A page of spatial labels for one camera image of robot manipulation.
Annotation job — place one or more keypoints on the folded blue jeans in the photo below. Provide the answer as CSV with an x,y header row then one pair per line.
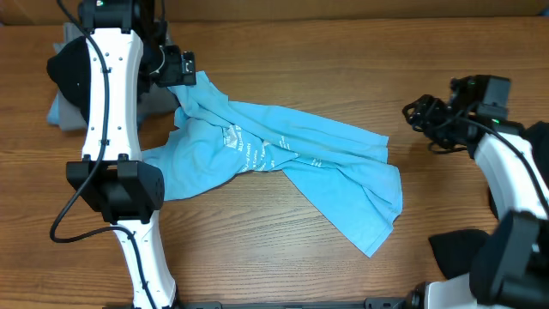
x,y
53,117

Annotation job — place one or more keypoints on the folded black garment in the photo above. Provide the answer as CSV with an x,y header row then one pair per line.
x,y
70,70

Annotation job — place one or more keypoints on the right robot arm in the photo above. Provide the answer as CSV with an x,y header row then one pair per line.
x,y
508,268

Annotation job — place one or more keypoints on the black t-shirt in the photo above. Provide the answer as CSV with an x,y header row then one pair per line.
x,y
455,251

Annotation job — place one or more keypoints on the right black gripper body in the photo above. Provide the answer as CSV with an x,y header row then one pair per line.
x,y
436,124

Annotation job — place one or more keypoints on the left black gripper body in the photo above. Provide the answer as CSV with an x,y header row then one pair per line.
x,y
172,73

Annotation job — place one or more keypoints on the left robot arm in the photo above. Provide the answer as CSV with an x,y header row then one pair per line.
x,y
127,51

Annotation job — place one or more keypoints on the folded grey garment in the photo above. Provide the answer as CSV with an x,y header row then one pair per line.
x,y
155,101

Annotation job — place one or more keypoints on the light blue printed t-shirt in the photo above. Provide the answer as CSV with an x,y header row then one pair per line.
x,y
341,169

